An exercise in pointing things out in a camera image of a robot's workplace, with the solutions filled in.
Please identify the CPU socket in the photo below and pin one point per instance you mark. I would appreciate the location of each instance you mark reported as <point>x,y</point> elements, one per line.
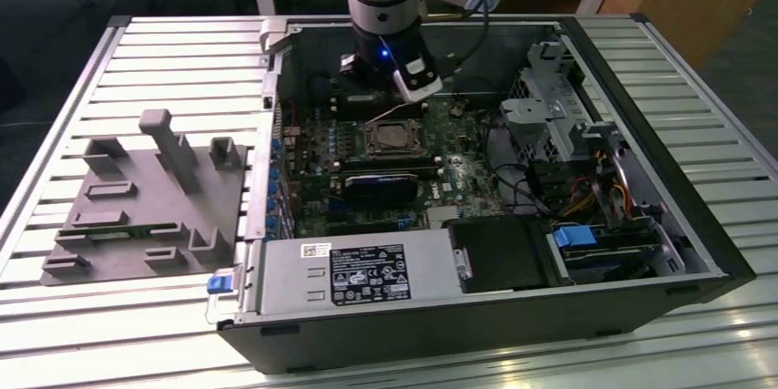
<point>365,150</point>

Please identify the black disk bay cover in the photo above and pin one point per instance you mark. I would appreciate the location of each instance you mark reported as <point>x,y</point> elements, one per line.
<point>504,252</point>

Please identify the round coin battery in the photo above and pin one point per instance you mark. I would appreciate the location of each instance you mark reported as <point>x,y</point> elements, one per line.
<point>456,110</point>

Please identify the metal drive cage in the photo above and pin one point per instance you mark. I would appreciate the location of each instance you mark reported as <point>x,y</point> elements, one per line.
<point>535,111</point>

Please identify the black graphics card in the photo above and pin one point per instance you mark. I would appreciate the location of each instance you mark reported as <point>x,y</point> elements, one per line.
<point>379,188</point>

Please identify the green motherboard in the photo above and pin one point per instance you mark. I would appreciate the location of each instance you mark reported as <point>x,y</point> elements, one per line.
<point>467,170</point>

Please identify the silver chipset heatsink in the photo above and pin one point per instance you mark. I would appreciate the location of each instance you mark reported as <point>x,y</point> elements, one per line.
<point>444,216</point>

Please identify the grey parts rack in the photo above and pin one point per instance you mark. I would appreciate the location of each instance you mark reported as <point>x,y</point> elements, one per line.
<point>152,207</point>

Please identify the hard disk in blue carrier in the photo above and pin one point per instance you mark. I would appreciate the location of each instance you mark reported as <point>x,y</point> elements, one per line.
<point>574,235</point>

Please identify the silver power supply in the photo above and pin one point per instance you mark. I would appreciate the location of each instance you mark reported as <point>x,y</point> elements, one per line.
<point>291,279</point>

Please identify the blue case latch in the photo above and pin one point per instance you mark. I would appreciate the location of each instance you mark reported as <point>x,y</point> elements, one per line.
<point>220,283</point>

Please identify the black PC case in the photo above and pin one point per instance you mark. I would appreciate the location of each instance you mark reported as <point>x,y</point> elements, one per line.
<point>426,343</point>

